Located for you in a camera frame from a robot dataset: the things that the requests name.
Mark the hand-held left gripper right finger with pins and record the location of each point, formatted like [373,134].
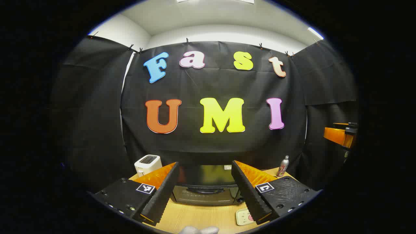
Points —
[248,195]

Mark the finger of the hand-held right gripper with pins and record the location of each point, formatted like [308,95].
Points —
[352,124]
[334,135]

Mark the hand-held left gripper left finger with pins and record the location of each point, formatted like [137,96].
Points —
[164,195]

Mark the pink ham slice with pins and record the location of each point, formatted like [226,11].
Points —
[251,217]

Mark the white square plate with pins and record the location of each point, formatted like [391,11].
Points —
[242,217]

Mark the black electric oven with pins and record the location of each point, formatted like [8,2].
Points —
[208,195]

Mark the white toaster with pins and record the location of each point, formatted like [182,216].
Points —
[146,164]

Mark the silver drink bottle pink label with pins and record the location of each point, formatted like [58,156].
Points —
[282,167]

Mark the ceiling light panel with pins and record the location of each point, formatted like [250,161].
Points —
[245,1]
[315,33]

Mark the black backdrop cloth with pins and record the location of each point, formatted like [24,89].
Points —
[195,87]

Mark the row of black cloth clips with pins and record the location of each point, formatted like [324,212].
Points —
[187,40]

